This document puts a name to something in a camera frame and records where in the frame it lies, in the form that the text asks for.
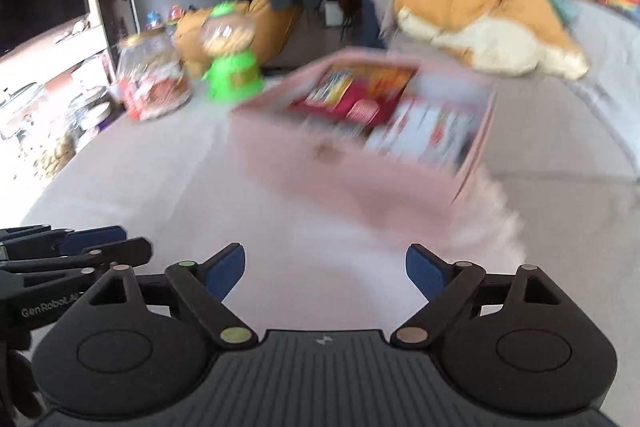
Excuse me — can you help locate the red and white snack packet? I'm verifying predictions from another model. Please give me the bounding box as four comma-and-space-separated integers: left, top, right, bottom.
366, 98, 480, 168

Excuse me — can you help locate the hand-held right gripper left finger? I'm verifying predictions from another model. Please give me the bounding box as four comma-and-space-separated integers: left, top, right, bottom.
90, 243, 253, 349

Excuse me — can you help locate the pink cardboard box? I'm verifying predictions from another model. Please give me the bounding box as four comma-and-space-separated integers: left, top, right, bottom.
231, 49, 497, 208

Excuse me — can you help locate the green candy dispenser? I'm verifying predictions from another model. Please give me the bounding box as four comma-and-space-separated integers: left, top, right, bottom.
199, 1, 266, 104

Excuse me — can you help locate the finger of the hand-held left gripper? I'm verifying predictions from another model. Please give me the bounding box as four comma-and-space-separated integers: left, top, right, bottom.
0, 237, 154, 277
0, 224, 127, 261

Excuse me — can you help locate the orange and cream blanket pile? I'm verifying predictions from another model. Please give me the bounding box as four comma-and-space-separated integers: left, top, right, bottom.
394, 0, 592, 82

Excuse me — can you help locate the colourful toy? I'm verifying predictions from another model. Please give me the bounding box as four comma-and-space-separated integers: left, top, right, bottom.
596, 0, 640, 24

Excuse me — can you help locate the orange beanbag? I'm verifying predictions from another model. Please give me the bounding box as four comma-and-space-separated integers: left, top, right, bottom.
175, 0, 303, 68

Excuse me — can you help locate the red foil snack pouch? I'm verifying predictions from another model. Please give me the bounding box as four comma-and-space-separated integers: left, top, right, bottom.
291, 64, 419, 128

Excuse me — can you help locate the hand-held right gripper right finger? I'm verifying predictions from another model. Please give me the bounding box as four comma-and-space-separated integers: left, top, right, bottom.
391, 243, 556, 349

